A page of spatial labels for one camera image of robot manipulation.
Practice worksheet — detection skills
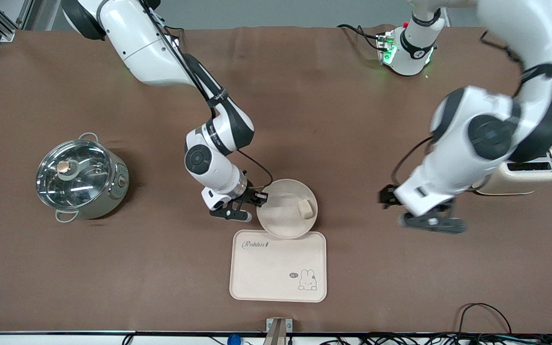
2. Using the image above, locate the cream round plate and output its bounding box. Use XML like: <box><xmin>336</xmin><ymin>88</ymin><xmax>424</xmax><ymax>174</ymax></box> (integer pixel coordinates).
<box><xmin>256</xmin><ymin>179</ymin><xmax>318</xmax><ymax>239</ymax></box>

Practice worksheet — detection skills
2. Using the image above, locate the cream tray with rabbit print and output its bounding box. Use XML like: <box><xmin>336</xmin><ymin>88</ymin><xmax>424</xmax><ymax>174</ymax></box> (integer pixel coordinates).
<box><xmin>230</xmin><ymin>230</ymin><xmax>328</xmax><ymax>303</ymax></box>

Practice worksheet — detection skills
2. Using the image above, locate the stainless steel electric pot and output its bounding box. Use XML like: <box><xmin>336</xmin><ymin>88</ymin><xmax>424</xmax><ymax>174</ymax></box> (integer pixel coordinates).
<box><xmin>35</xmin><ymin>132</ymin><xmax>130</xmax><ymax>224</ymax></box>

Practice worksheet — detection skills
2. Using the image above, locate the white two-slot toaster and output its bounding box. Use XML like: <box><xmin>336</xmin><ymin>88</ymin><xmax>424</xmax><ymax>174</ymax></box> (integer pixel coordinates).
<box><xmin>471</xmin><ymin>143</ymin><xmax>552</xmax><ymax>196</ymax></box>

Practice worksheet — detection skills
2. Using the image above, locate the control box with green light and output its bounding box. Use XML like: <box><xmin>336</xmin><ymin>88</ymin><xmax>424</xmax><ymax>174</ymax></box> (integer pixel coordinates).
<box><xmin>376</xmin><ymin>31</ymin><xmax>397</xmax><ymax>66</ymax></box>

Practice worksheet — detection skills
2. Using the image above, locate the glass pot lid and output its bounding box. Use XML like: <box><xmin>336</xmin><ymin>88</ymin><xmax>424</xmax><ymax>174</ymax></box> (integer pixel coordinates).
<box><xmin>36</xmin><ymin>139</ymin><xmax>114</xmax><ymax>210</ymax></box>

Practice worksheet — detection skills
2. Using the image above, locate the black looped cable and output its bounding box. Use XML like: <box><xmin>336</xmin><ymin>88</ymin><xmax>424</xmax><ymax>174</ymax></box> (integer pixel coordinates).
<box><xmin>457</xmin><ymin>302</ymin><xmax>513</xmax><ymax>336</ymax></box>

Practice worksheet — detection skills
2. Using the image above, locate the black cable along right arm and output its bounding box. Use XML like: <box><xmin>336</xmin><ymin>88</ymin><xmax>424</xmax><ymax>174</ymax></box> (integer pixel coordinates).
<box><xmin>142</xmin><ymin>0</ymin><xmax>274</xmax><ymax>189</ymax></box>

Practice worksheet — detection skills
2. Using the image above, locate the grey metal mounting bracket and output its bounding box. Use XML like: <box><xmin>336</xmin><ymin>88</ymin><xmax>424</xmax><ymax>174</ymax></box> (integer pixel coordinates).
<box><xmin>263</xmin><ymin>317</ymin><xmax>294</xmax><ymax>345</ymax></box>

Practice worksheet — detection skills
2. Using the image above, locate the black cable to control box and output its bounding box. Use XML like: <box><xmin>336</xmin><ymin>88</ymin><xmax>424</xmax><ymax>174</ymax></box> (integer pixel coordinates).
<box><xmin>336</xmin><ymin>23</ymin><xmax>383</xmax><ymax>50</ymax></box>

